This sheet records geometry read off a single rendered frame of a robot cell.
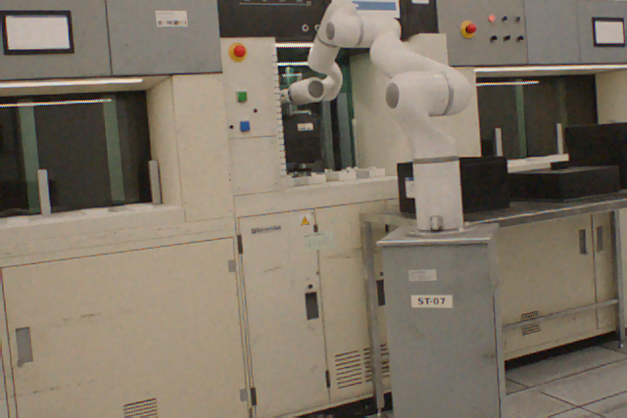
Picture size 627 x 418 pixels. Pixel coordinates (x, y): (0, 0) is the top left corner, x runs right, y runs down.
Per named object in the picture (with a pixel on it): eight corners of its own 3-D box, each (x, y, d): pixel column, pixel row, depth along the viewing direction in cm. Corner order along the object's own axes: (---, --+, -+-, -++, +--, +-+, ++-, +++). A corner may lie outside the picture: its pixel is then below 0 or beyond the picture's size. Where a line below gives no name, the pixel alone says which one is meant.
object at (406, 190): (398, 211, 237) (394, 162, 237) (465, 204, 247) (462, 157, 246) (439, 216, 211) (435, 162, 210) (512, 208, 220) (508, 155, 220)
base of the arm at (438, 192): (473, 236, 166) (467, 161, 165) (397, 238, 173) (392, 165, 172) (480, 225, 184) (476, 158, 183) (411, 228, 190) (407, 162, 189)
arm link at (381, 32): (420, 126, 173) (470, 122, 180) (433, 85, 166) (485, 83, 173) (338, 41, 209) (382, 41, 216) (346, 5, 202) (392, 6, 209)
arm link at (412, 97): (468, 160, 174) (461, 67, 173) (408, 165, 167) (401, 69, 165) (440, 160, 185) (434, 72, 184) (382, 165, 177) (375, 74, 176)
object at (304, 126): (268, 175, 253) (261, 90, 252) (250, 175, 271) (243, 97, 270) (326, 169, 263) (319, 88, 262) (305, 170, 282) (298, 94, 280)
